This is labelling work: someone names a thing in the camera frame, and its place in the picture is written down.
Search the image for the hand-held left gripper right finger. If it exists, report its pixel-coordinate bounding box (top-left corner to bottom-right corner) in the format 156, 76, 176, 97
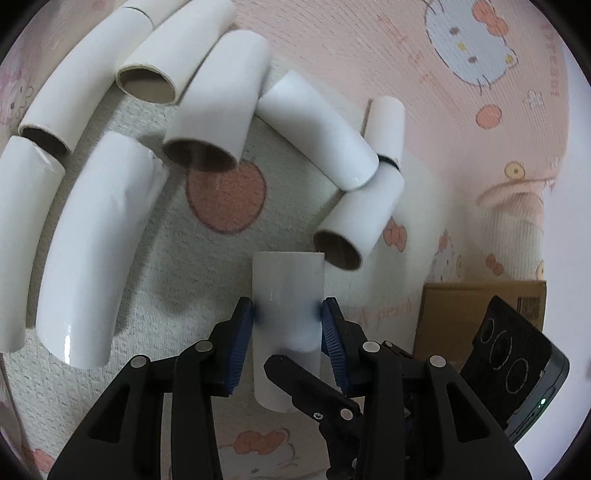
322, 296, 532, 480

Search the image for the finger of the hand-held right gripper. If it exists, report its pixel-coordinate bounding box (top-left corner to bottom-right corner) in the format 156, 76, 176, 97
264, 354, 365, 480

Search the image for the white cardboard tube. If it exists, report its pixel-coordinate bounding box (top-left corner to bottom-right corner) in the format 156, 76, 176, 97
252, 251, 326, 413

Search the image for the pink cartoon printed mat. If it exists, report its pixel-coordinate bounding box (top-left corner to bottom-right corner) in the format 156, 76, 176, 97
0, 0, 587, 480

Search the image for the brown cardboard box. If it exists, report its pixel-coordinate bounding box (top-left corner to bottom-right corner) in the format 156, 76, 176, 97
412, 281, 548, 370

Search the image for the group of white cardboard tubes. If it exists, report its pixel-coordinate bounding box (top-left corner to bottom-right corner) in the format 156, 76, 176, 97
0, 0, 406, 370

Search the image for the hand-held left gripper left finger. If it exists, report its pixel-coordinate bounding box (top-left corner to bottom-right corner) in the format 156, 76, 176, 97
47, 296, 256, 480

